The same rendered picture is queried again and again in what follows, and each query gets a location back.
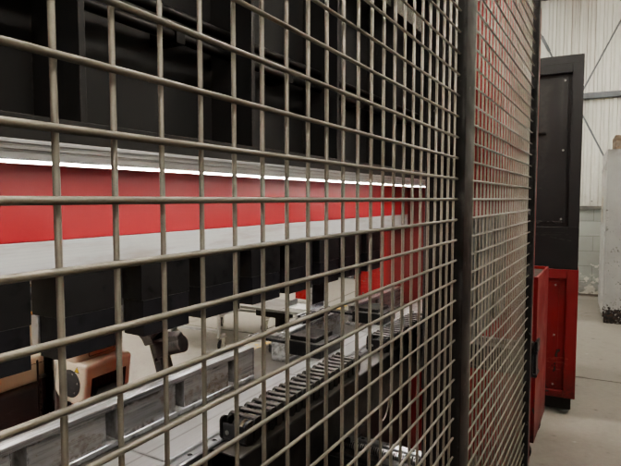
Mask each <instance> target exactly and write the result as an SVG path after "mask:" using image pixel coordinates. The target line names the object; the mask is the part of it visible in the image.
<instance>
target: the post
mask: <svg viewBox="0 0 621 466"><path fill-rule="evenodd" d="M458 6H459V8H460V9H461V10H462V11H461V12H460V11H459V10H458V19H457V27H458V28H459V30H460V31H461V33H459V32H457V50H458V51H459V52H460V53H461V54H459V53H457V72H458V73H459V74H460V76H458V75H457V93H458V94H459V95H460V96H459V97H458V96H457V115H459V117H457V122H456V135H457V136H458V137H459V138H458V139H457V138H456V156H457V157H458V159H456V173H455V178H458V180H455V198H458V200H457V201H455V219H457V221H455V225H454V239H457V241H455V242H454V260H455V259H457V261H456V262H454V277H453V280H455V279H456V280H457V281H456V282H455V283H453V300H456V301H455V302H454V303H453V321H454V320H455V319H456V321H455V322H454V323H453V329H452V341H453V340H454V339H455V340H456V341H455V342H454V343H452V360H453V359H455V361H454V362H453V363H452V380H453V379H455V381H454V382H453V383H452V384H451V399H455V400H454V401H453V402H452V403H451V419H452V418H453V417H454V421H453V422H451V433H450V439H451V437H453V438H454V439H453V441H452V442H451V444H450V458H451V457H452V456H453V459H452V461H451V462H450V466H468V432H469V341H470V295H471V249H472V203H473V156H474V110H475V65H476V18H477V0H458Z"/></svg>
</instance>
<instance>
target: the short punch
mask: <svg viewBox="0 0 621 466"><path fill-rule="evenodd" d="M323 302H324V284H323V285H312V288H310V310H314V309H317V308H320V307H322V306H323Z"/></svg>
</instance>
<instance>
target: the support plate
mask: <svg viewBox="0 0 621 466"><path fill-rule="evenodd" d="M240 308H244V309H251V310H258V311H260V310H261V303H257V304H253V305H249V304H243V305H240ZM283 308H285V300H280V299H272V300H267V301H266V302H265V311H266V312H272V313H285V309H283ZM280 309H282V310H280ZM278 310H279V311H278ZM304 312H306V311H305V310H298V309H290V308H289V314H293V315H296V314H299V313H304Z"/></svg>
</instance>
